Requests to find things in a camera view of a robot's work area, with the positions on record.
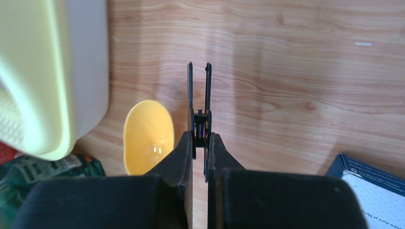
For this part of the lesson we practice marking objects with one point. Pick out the red plastic basket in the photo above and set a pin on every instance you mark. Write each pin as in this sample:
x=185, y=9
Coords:
x=7, y=153

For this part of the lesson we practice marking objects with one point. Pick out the yellow litter box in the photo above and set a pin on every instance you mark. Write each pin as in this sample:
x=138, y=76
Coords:
x=54, y=73

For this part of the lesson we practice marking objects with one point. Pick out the black bag sealing clip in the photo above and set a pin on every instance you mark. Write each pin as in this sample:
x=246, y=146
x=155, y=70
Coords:
x=200, y=122

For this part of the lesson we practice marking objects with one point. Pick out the yellow litter scoop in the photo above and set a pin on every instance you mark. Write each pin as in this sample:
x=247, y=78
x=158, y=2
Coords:
x=148, y=136

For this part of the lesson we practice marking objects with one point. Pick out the blue razor package box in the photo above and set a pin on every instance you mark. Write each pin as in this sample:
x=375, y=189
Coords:
x=381, y=195

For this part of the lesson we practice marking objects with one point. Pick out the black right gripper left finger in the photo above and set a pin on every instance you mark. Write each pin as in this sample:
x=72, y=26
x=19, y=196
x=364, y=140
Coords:
x=159, y=199

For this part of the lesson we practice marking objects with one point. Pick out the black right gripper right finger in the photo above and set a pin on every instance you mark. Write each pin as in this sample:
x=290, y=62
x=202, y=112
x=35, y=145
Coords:
x=245, y=199

